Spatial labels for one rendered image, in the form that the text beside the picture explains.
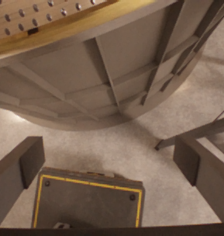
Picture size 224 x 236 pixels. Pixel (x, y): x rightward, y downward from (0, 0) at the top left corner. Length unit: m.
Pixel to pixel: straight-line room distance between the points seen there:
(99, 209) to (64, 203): 0.23
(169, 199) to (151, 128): 0.56
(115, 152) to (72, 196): 0.48
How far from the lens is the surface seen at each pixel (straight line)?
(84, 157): 1.46
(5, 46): 0.34
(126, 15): 0.32
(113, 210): 1.17
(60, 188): 1.21
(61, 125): 1.50
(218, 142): 0.89
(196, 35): 0.79
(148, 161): 1.43
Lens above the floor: 1.41
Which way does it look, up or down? 81 degrees down
